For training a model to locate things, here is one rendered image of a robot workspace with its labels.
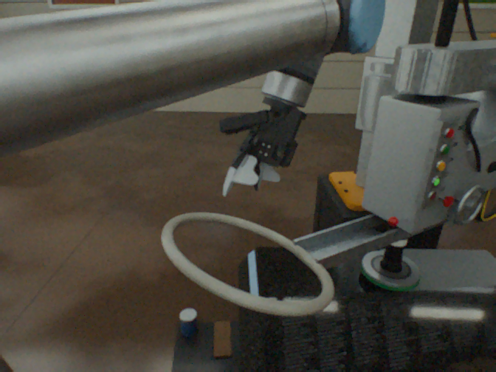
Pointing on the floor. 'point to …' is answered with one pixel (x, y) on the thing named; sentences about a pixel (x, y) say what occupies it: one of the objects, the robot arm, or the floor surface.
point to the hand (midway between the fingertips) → (238, 193)
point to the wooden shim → (222, 339)
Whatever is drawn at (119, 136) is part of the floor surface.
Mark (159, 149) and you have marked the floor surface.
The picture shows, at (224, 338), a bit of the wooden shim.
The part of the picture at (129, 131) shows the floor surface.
